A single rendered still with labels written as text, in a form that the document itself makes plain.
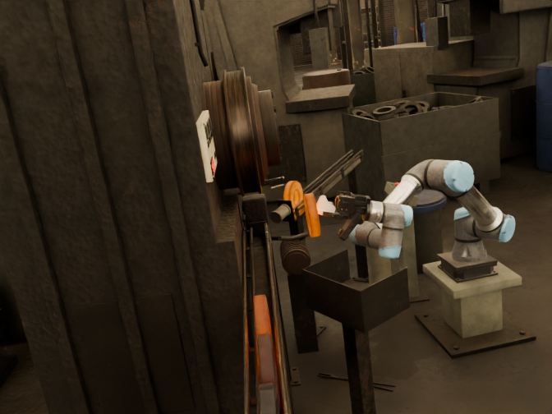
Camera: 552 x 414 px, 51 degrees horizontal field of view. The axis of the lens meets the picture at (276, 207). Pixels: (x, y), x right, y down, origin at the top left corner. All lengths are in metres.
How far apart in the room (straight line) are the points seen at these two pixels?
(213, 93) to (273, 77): 2.80
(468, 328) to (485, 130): 2.24
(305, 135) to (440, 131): 1.12
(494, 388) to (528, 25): 3.93
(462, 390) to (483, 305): 0.45
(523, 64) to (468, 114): 1.34
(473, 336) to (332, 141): 2.48
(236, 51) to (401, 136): 1.54
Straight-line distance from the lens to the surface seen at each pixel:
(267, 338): 1.42
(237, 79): 2.04
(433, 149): 4.46
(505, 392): 2.53
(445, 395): 2.49
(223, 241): 1.77
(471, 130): 4.63
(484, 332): 2.84
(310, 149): 4.87
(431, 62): 5.94
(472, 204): 2.42
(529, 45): 5.84
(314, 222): 1.97
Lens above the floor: 1.47
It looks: 17 degrees down
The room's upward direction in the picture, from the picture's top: 8 degrees counter-clockwise
